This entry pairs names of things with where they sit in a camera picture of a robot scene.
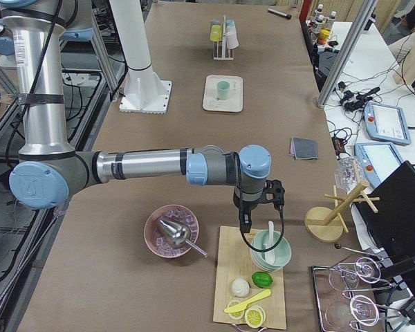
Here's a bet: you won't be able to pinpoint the metal ice scoop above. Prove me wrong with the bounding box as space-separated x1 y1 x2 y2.
158 217 208 258

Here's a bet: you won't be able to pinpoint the wooden cutting board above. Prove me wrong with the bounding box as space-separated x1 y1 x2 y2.
213 226 286 330

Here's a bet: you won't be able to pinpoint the light blue cup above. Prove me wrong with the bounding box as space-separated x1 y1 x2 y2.
226 19 236 32

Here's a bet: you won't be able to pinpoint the aluminium frame post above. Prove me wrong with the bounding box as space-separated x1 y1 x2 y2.
316 0 378 109

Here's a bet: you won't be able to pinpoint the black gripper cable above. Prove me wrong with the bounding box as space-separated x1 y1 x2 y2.
233 151 285 253

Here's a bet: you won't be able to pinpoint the yellow plastic knife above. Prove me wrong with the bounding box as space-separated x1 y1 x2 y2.
223 289 272 313

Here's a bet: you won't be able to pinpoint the teach pendant tablet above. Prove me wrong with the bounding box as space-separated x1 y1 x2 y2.
364 101 412 146
354 142 403 188

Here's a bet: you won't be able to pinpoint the pink cup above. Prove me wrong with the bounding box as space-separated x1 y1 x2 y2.
226 31 239 50

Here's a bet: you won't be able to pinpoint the yellow cup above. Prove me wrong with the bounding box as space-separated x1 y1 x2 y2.
210 24 223 42

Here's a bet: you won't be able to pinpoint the mint green cup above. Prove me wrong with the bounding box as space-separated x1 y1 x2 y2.
216 80 230 101

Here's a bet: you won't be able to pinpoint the white ceramic spoon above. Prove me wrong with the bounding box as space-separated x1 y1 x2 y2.
264 221 275 265

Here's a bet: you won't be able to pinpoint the stacked green bowls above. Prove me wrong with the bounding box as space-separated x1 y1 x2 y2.
250 230 292 272

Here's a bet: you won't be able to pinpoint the cream rabbit tray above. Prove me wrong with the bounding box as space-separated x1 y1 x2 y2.
203 75 243 113

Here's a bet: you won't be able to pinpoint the lemon slice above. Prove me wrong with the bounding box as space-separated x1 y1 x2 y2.
226 299 245 321
244 306 266 329

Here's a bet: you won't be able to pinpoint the folded grey cloth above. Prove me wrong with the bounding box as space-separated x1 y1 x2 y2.
290 137 318 160

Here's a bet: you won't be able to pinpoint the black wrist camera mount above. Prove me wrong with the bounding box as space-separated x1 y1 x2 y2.
259 180 285 210

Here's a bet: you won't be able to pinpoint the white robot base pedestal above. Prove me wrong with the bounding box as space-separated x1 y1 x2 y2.
110 0 172 114

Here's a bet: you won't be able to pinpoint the black wire glass rack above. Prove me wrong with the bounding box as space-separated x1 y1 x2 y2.
310 256 415 331

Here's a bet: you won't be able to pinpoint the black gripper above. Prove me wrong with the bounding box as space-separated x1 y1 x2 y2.
233 195 261 233

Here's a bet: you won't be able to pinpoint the green lime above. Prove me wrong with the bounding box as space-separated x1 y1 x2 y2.
251 271 274 288

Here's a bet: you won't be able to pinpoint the black monitor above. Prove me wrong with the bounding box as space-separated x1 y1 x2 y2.
358 160 415 277

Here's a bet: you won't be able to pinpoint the white wire cup rack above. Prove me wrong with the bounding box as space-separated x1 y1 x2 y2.
211 15 234 61

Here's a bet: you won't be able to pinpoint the pink bowl with ice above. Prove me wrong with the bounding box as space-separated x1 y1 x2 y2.
144 205 199 258

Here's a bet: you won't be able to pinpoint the wooden mug tree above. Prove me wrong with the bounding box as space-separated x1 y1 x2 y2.
304 180 380 243

